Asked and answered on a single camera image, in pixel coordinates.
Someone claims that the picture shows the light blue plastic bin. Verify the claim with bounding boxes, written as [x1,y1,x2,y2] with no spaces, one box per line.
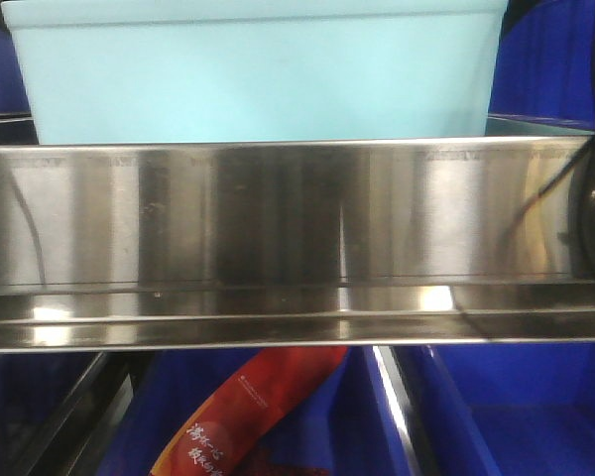
[1,1,508,145]

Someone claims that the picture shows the dark blue bin lower right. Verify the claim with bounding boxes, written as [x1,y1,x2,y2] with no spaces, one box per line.
[396,343,595,475]

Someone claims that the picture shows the stainless steel shelf rail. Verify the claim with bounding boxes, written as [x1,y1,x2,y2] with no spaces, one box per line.
[0,137,595,352]

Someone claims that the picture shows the red snack package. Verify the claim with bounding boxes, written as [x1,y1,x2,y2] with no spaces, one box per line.
[150,346,347,475]

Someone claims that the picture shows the dark blue bin lower middle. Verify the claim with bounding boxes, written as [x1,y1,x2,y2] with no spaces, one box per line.
[94,347,410,475]

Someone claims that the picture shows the dark blue bin upper right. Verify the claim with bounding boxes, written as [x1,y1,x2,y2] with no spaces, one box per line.
[490,1,595,128]

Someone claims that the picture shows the dark blue bin lower left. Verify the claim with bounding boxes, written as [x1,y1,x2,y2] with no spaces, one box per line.
[0,353,94,475]

